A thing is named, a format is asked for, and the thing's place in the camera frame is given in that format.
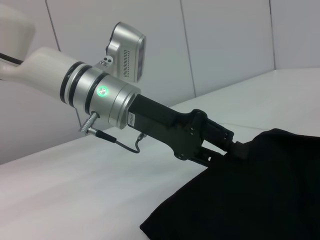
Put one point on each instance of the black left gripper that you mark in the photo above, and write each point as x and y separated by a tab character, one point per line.
165	125

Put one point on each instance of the black shirt with FREE print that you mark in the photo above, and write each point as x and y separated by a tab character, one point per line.
250	187

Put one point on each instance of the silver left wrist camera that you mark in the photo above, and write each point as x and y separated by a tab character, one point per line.
127	56

